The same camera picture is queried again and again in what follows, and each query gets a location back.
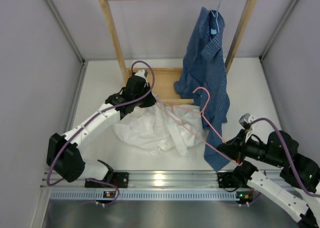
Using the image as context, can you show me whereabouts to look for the wooden clothes rack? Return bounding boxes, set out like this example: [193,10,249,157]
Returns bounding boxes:
[98,0,258,105]

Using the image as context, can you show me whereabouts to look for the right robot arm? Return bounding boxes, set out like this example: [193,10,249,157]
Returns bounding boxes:
[217,129,320,228]

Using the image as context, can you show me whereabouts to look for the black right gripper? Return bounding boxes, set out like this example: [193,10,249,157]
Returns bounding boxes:
[216,128,284,168]

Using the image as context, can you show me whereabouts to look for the pink wire hanger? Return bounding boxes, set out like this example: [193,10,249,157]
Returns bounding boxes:
[156,86,243,167]

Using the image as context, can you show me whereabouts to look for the right aluminium frame post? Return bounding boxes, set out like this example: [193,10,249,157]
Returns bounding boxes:
[259,0,300,116]

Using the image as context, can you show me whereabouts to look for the blue wire hanger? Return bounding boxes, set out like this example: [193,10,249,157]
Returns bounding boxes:
[210,0,222,35]

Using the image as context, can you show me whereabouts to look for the left aluminium frame post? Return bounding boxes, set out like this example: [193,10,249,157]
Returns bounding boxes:
[37,0,88,114]

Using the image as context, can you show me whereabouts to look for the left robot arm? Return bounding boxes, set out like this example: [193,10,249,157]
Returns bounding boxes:
[46,72,156,188]

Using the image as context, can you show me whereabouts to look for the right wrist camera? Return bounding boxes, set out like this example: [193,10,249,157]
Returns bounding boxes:
[239,113,255,141]

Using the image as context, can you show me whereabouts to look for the white shirt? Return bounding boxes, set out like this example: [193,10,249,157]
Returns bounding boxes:
[113,97,204,156]

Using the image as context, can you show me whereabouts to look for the slotted cable duct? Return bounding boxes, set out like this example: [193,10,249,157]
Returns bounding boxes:
[50,190,251,201]

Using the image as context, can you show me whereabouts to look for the blue checkered shirt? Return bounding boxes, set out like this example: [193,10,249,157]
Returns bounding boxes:
[174,7,230,172]

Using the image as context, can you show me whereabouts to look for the aluminium frame post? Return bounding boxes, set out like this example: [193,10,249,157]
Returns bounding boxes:
[259,0,300,116]
[37,0,88,114]

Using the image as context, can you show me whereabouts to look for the aluminium mounting rail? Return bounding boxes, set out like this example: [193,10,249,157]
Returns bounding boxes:
[40,170,294,191]

